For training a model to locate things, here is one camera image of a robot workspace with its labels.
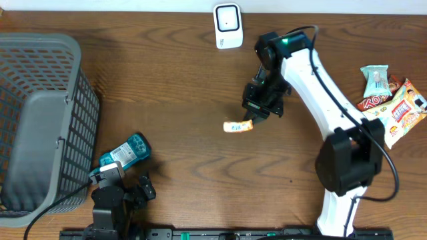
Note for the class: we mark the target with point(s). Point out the blue mouthwash bottle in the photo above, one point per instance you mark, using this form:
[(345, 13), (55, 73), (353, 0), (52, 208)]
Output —
[(134, 150)]

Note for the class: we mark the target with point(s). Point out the white barcode scanner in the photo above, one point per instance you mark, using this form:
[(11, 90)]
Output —
[(228, 26)]

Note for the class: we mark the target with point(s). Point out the yellow snack bag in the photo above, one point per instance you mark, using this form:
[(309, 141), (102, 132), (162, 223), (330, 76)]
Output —
[(399, 115)]

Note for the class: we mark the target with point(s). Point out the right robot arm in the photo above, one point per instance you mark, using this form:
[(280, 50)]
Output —
[(350, 155)]

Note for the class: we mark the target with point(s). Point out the grey plastic basket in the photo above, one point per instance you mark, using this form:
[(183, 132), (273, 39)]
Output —
[(49, 117)]

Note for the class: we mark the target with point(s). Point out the teal wet wipes pack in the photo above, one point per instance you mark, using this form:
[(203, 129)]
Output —
[(377, 81)]

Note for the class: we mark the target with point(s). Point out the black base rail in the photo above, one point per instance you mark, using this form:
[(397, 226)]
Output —
[(169, 234)]

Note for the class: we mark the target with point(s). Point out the small orange snack packet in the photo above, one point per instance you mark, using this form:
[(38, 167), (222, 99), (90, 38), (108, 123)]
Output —
[(238, 127)]

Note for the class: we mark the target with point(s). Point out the red Top chocolate bar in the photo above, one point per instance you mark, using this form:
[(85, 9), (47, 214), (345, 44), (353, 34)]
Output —
[(373, 101)]

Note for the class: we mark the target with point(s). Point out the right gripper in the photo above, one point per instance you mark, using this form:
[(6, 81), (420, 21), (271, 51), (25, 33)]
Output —
[(251, 102)]

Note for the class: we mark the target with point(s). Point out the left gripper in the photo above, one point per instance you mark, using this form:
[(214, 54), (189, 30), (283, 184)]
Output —
[(141, 198)]

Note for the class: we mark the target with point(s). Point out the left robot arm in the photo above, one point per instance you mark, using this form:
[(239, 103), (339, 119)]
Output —
[(114, 207)]

